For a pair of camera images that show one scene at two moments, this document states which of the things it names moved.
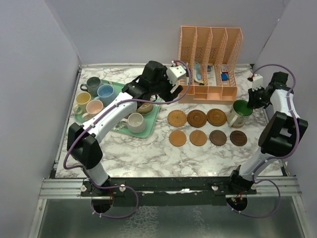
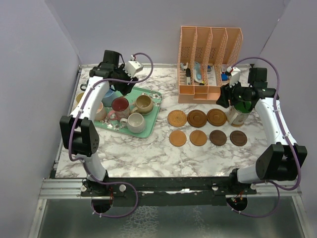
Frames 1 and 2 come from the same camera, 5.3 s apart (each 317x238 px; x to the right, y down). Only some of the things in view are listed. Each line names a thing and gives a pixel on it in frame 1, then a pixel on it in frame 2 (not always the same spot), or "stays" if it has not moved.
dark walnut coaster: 218,137 stays
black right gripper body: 258,99 to 236,92
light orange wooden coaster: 177,138 stays
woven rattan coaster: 177,118 stays
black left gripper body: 163,89 to 123,87
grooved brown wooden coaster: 196,118 stays
